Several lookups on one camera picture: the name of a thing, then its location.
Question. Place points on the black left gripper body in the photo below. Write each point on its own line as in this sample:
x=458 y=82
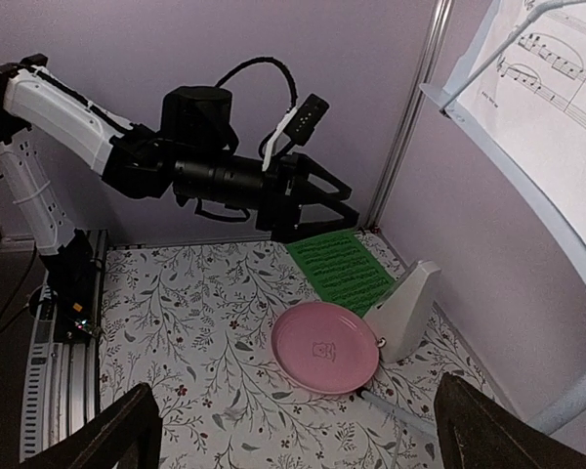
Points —
x=282 y=198

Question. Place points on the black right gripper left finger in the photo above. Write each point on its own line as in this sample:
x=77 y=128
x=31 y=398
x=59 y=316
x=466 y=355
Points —
x=127 y=434

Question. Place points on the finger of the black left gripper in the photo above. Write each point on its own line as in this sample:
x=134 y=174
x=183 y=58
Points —
x=324 y=180
x=320 y=211

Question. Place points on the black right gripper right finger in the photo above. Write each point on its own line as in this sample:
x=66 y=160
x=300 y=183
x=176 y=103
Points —
x=476 y=432

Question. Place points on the green sheet music page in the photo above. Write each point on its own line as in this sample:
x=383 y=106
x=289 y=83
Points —
x=341 y=270

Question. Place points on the light blue music stand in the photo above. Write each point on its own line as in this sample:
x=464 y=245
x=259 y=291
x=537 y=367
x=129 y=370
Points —
x=506 y=286

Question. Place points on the white sheet music page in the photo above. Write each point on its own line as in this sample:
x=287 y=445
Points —
x=532 y=103

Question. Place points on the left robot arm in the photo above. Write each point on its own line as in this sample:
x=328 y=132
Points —
x=192 y=154

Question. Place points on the white metronome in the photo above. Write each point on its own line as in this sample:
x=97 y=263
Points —
x=399 y=318

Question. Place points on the pink plastic plate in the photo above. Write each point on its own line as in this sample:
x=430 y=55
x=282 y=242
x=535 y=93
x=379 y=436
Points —
x=324 y=348

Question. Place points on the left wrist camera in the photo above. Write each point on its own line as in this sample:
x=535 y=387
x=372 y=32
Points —
x=293 y=130

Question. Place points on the front aluminium rail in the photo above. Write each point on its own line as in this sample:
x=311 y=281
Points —
x=61 y=391

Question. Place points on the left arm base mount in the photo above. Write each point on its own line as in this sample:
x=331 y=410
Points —
x=72 y=275

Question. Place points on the left aluminium frame post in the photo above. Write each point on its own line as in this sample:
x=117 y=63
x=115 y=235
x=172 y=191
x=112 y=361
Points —
x=424 y=72

